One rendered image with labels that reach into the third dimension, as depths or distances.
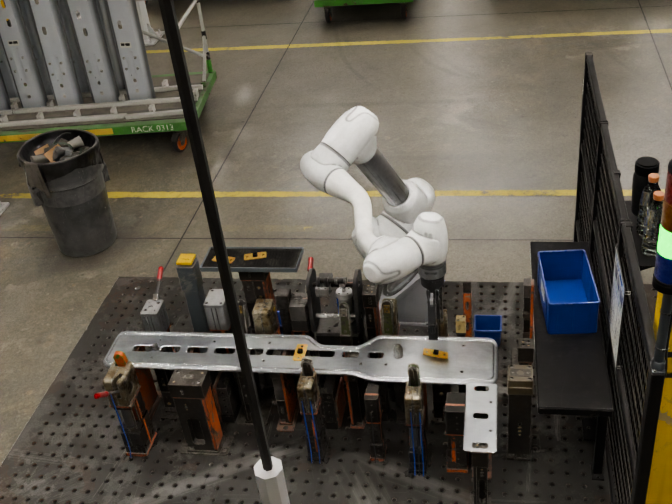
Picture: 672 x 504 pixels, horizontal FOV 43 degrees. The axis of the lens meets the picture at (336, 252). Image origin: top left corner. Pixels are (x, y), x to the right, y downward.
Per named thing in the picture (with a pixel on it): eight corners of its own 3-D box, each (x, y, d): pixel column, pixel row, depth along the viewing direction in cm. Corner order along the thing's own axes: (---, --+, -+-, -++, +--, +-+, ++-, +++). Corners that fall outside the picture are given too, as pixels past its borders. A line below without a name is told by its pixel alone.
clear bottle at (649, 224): (641, 258, 245) (648, 199, 234) (638, 245, 250) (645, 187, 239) (665, 258, 244) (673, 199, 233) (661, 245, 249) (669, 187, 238)
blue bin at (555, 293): (547, 335, 282) (548, 304, 275) (536, 280, 307) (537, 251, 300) (598, 333, 280) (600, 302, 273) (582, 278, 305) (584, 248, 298)
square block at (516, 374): (506, 460, 282) (507, 380, 262) (506, 442, 288) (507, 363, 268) (531, 461, 280) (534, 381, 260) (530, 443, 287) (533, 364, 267)
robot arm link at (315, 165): (316, 184, 284) (340, 153, 284) (285, 164, 296) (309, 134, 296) (335, 203, 294) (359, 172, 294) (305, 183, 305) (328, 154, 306)
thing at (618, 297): (615, 373, 248) (624, 289, 230) (607, 323, 266) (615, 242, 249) (622, 373, 247) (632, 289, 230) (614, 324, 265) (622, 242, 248)
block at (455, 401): (442, 474, 280) (439, 413, 264) (444, 448, 289) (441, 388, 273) (471, 475, 278) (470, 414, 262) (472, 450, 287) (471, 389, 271)
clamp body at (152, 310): (156, 387, 330) (134, 315, 310) (165, 367, 339) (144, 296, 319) (179, 388, 328) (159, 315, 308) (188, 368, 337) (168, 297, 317)
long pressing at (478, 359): (97, 372, 297) (95, 369, 296) (120, 331, 315) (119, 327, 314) (497, 386, 270) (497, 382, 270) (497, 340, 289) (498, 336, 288)
